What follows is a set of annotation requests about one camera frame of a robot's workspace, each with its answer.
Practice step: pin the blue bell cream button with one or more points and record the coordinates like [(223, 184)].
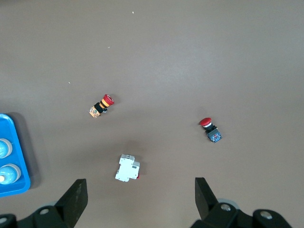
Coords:
[(4, 148), (9, 174)]

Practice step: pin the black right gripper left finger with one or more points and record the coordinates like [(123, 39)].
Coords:
[(71, 204)]

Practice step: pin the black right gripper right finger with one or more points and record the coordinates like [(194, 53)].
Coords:
[(209, 209)]

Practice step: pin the red push button black base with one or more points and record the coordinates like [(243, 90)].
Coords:
[(211, 130)]

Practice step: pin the white circuit breaker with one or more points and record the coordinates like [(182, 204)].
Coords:
[(127, 168)]

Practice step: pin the red orange emergency stop button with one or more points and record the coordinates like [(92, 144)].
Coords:
[(101, 107)]

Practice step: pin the blue plastic tray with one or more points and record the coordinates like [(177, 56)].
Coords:
[(16, 166)]

